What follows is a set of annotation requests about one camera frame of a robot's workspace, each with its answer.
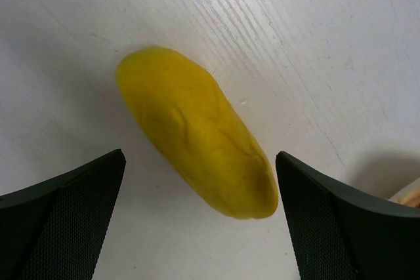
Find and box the yellow fake banana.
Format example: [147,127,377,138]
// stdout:
[115,47,279,220]

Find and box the woven triangular fruit bowl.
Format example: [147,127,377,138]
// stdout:
[389,182,419,208]

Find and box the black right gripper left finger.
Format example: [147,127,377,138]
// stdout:
[1,150,126,279]

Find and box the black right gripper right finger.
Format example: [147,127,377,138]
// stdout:
[276,151,419,279]

